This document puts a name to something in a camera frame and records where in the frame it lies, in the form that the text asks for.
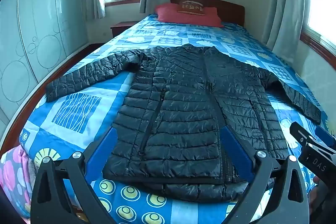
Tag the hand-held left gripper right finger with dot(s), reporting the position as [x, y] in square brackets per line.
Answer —
[236, 150]

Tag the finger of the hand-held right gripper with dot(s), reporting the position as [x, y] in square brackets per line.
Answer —
[325, 134]
[299, 132]

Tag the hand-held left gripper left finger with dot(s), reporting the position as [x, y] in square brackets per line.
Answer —
[105, 150]

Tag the black puffer jacket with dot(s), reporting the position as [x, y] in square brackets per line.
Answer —
[183, 108]

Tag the person's right hand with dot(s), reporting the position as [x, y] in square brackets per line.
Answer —
[313, 199]

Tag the blue patterned bed sheet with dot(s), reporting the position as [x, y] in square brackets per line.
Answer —
[110, 87]

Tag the pink floral cloth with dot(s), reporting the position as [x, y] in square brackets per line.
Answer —
[13, 174]

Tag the wooden nightstand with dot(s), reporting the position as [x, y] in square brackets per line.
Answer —
[120, 28]

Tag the wooden headboard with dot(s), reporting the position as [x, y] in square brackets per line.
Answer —
[225, 7]

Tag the frosted glass door wardrobe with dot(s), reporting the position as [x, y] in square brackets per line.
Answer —
[39, 16]

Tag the brown embroidered cushion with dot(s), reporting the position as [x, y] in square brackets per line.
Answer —
[190, 7]

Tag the red pillow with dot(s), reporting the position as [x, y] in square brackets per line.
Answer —
[168, 12]

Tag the wooden bed frame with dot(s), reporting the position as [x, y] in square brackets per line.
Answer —
[29, 106]

